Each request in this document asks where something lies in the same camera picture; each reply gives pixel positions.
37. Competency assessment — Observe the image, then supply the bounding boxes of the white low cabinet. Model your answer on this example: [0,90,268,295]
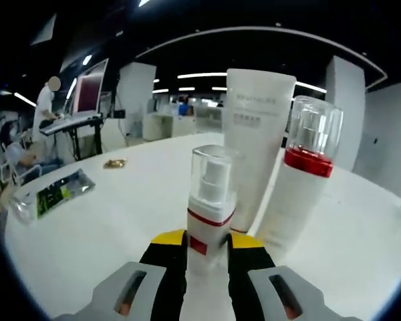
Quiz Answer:
[142,112,175,142]

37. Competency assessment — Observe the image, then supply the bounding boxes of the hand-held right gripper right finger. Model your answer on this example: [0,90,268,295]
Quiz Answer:
[226,231,355,321]

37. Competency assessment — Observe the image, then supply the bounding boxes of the black green foil packet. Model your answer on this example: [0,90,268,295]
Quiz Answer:
[35,168,96,220]

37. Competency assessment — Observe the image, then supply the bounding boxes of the white skincare tube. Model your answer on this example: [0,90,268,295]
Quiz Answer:
[220,68,297,234]

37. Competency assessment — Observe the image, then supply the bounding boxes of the ceiling air conditioner unit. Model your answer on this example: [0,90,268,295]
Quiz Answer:
[31,13,58,47]

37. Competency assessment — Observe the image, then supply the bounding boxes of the dark red screen monitor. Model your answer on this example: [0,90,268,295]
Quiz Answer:
[72,58,110,116]

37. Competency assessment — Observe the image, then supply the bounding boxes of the red-collared clear-capped skincare bottle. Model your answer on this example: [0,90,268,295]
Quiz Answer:
[255,95,344,261]

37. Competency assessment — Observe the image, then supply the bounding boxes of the small gold wrapper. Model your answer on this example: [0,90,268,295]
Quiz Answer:
[102,158,128,169]

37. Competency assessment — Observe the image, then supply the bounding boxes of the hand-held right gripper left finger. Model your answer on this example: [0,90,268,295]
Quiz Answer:
[53,229,188,321]

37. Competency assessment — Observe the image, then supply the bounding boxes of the clear plastic wrapper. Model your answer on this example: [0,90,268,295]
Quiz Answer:
[9,196,37,225]

